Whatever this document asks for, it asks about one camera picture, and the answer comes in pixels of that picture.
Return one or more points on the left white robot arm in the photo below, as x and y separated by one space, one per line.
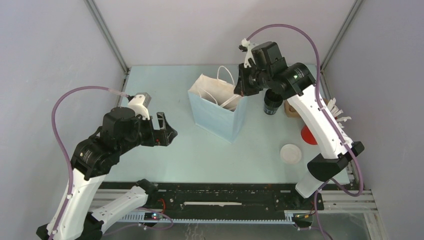
90 164

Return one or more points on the light blue paper bag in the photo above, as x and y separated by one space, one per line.
205 97

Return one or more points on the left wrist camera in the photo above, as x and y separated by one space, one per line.
139 104

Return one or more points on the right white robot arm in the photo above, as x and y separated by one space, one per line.
336 148

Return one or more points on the white plastic lid on table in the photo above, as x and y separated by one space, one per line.
290 154

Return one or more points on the white paper straw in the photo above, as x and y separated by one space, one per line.
231 102

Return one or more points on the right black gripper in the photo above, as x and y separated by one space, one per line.
241 88

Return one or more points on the brown cardboard cup carrier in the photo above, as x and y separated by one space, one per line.
291 111

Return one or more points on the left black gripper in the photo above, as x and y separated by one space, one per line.
167 133

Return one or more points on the red cup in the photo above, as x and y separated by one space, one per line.
307 136

